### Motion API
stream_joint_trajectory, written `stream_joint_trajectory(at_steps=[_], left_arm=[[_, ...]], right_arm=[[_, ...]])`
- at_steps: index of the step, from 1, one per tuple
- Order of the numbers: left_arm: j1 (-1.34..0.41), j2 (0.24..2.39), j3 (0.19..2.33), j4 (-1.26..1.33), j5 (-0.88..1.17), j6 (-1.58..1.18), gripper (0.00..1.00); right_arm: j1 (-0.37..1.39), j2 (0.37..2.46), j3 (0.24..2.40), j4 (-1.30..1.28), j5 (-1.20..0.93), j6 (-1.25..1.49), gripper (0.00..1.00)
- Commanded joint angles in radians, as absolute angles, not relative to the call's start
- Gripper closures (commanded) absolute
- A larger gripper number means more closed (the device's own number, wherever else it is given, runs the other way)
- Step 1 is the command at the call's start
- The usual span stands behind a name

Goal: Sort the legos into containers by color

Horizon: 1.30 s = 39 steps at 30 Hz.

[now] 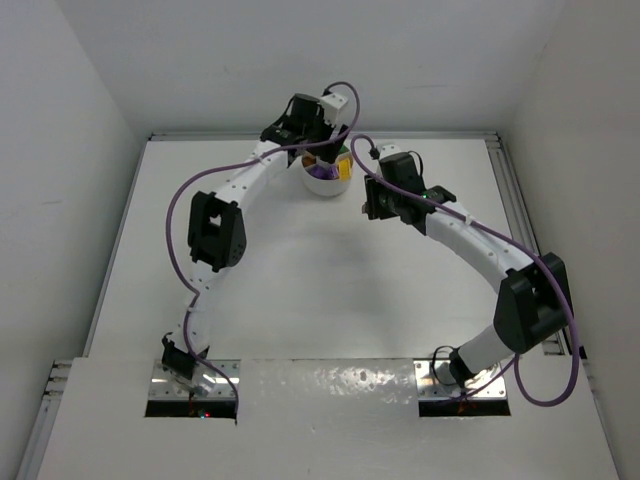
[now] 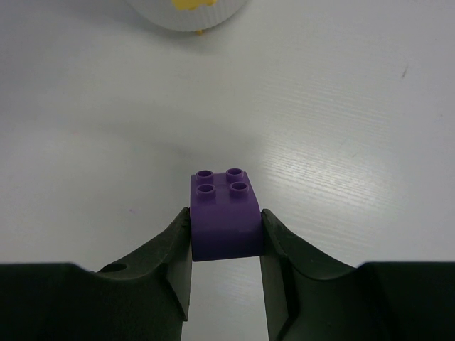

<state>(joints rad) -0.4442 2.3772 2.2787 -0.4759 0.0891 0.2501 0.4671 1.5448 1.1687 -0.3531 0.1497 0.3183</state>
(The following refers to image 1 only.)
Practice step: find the long yellow lego plate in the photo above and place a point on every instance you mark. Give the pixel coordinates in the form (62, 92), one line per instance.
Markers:
(344, 169)

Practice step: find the purple butterfly wing lego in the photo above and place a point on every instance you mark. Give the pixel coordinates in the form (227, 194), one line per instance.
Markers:
(322, 173)

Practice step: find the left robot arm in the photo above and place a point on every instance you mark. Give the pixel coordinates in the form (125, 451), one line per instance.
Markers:
(309, 131)

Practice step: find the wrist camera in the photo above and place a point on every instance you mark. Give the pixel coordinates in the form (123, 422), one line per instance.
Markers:
(333, 105)
(388, 150)

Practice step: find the white divided round container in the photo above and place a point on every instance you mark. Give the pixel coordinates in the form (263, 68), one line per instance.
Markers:
(324, 188)

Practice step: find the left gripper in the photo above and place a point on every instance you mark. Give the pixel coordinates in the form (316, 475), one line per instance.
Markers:
(329, 145)

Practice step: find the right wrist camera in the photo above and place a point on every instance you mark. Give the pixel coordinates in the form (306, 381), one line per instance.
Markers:
(388, 150)

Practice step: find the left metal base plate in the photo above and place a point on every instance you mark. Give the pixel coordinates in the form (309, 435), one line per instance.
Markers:
(205, 384)

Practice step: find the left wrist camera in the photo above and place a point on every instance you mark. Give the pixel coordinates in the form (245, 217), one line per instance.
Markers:
(333, 105)

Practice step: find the orange brown lego piece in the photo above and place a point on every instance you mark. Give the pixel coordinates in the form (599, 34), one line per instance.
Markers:
(308, 161)

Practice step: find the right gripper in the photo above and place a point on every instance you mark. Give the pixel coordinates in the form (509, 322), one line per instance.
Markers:
(373, 198)

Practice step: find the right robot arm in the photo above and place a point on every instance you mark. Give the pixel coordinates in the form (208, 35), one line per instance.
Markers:
(527, 310)

